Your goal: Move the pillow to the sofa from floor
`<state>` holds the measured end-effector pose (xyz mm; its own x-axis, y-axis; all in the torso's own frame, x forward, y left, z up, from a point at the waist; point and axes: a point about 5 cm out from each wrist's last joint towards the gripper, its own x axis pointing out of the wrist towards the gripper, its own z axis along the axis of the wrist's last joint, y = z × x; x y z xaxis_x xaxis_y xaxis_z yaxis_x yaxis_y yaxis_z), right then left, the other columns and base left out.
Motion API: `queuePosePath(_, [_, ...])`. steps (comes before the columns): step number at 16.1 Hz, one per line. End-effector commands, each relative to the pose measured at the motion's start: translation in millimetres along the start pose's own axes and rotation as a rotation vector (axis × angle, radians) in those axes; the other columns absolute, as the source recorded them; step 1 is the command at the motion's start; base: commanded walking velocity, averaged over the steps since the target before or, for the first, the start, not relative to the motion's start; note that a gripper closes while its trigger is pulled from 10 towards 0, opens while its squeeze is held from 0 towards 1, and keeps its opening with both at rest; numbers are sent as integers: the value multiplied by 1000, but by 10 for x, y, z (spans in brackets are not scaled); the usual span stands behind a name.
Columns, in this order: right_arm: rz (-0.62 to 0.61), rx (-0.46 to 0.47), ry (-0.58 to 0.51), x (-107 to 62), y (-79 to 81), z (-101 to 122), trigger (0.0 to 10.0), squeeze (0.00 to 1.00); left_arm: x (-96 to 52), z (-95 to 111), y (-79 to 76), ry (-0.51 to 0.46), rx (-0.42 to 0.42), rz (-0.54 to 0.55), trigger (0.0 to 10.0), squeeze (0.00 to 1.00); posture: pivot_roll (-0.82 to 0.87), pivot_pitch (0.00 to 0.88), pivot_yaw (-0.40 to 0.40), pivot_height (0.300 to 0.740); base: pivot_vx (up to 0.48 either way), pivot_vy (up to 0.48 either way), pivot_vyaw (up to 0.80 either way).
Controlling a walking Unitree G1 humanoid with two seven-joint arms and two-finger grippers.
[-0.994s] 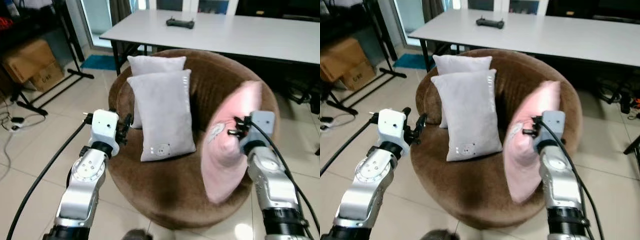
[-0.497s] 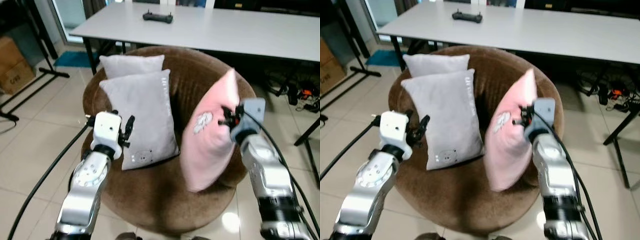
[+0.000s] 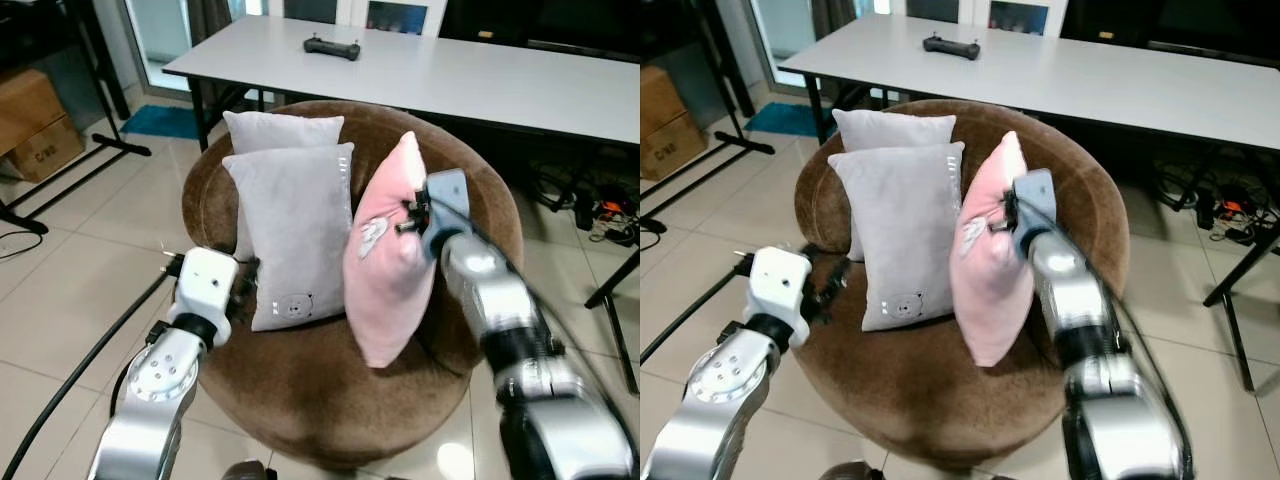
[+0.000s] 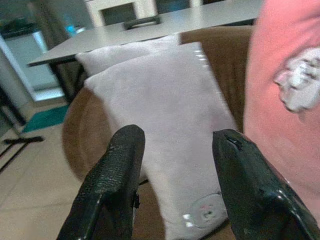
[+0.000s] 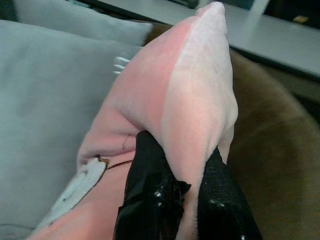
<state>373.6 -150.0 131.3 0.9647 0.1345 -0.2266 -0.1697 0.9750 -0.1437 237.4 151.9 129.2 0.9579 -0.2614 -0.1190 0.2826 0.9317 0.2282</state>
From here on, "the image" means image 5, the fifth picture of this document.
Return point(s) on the pink plush pillow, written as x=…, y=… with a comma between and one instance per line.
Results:
x=180, y=87

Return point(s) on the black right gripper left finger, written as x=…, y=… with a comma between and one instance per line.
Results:
x=150, y=195

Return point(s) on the light grey table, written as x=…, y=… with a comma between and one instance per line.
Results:
x=262, y=40

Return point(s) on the brown fabric sofa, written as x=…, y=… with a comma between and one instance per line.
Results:
x=270, y=150

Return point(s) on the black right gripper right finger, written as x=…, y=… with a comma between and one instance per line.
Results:
x=222, y=200

